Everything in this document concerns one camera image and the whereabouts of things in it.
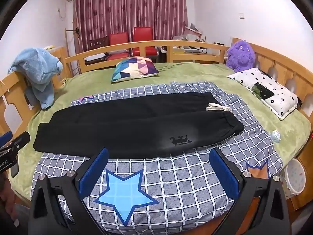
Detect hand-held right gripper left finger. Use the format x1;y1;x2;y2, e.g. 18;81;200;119
29;147;110;235

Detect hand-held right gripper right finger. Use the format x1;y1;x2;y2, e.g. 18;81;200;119
210;147;291;235

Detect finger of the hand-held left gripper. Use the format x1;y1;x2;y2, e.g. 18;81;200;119
0;131;13;144
8;132;31;151

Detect black pants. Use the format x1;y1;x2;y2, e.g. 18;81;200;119
33;92;245;159

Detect grey checked star blanket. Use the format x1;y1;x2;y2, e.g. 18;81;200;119
31;81;284;235

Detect small white round toy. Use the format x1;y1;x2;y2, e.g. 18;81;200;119
270;130;282;144

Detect blue plush toy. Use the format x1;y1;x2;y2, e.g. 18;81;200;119
8;48;63;110

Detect white plastic basin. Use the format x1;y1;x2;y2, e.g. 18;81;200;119
279;158;306;200

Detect white flower print pillow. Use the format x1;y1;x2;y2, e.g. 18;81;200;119
227;68;299;120

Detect green bed sheet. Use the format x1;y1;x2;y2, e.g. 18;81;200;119
7;62;312;201

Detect wooden coat rack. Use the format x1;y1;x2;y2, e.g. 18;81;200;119
64;27;81;55

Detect colourful geometric pillow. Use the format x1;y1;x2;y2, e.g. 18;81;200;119
111;57;160;82

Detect purple plush toy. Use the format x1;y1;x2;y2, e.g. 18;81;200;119
225;40;256;72

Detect dark wooden chair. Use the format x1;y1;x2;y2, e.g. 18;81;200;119
84;36;110;63

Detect red chair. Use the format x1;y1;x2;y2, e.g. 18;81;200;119
107;32;130;61
131;26;158;57

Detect pile of clutter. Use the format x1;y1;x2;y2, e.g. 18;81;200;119
171;23;230;54

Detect red patterned curtain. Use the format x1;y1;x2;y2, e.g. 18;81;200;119
73;0;189;52

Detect wooden bed frame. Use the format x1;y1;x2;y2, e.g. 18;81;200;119
0;37;313;235

